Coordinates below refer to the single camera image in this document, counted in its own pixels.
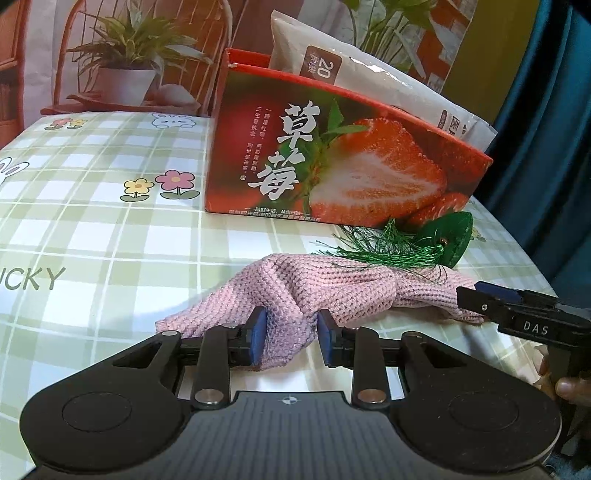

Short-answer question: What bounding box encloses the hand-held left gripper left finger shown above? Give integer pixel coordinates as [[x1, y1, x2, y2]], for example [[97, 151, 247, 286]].
[[111, 307, 267, 411]]

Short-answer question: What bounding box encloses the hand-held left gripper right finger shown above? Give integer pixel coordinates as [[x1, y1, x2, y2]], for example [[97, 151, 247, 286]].
[[318, 310, 467, 411]]

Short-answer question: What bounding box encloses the white plastic packet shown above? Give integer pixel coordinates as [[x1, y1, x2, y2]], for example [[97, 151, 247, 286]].
[[268, 9, 498, 151]]

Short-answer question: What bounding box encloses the red strawberry cardboard box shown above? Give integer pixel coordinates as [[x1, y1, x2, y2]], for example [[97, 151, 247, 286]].
[[203, 47, 494, 228]]

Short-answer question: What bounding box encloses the pink knitted cloth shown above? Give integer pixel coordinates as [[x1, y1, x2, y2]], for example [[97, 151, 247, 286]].
[[154, 253, 485, 371]]

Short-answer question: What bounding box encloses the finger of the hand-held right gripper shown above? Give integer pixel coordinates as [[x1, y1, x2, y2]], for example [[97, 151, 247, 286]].
[[476, 282, 559, 309], [457, 287, 506, 324]]

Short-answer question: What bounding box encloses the printed room scene wall cloth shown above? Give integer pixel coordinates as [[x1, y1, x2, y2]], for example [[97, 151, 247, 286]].
[[0, 0, 483, 118]]

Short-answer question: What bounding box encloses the person's right hand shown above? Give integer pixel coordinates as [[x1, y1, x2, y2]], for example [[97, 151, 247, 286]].
[[555, 375, 591, 403]]

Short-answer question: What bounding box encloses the teal curtain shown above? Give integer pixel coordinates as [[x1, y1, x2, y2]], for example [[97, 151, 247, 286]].
[[489, 0, 591, 319]]

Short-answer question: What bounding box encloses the green checkered bunny tablecloth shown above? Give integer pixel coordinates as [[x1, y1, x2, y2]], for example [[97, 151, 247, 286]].
[[0, 111, 559, 480]]

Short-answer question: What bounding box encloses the green tassel ornament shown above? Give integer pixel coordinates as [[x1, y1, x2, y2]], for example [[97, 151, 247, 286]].
[[316, 211, 474, 284]]

